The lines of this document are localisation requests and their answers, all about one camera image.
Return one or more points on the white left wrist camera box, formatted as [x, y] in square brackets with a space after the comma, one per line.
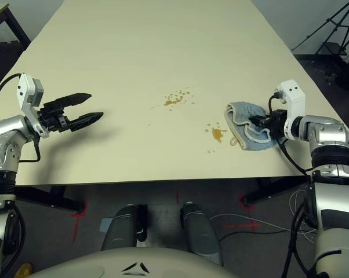
[26, 92]

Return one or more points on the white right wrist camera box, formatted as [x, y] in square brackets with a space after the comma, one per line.
[294, 98]

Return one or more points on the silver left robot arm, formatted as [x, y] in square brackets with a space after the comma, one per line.
[2, 136]

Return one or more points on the grey robot leg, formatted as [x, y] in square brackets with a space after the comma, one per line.
[199, 231]
[122, 228]

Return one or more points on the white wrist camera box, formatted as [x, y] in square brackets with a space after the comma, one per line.
[26, 92]
[294, 98]

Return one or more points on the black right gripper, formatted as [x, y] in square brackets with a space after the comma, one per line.
[276, 121]

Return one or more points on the grey left robot leg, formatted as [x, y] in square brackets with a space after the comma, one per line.
[122, 228]

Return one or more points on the black tripod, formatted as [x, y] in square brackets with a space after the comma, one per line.
[341, 17]

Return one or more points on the blue rag with white trim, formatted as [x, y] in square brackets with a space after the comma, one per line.
[244, 116]

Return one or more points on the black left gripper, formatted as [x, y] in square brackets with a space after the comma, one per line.
[52, 117]

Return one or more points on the brown scattered liquid splatter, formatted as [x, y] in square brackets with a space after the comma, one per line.
[171, 102]

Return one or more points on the yellow shoe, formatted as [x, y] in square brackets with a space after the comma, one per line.
[25, 270]

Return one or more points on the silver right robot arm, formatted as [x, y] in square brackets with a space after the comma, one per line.
[331, 179]

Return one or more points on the beige side table black frame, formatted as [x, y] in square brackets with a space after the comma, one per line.
[13, 26]

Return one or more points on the grey right robot leg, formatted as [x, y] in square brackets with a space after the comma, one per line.
[199, 231]

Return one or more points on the black table foot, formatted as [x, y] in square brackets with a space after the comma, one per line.
[273, 189]
[55, 201]

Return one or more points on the brown liquid puddle with drops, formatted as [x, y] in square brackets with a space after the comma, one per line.
[217, 133]

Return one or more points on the grey robot torso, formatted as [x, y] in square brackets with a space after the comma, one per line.
[134, 263]

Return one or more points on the red floor tape mark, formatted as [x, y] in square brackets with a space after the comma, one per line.
[247, 225]
[77, 220]

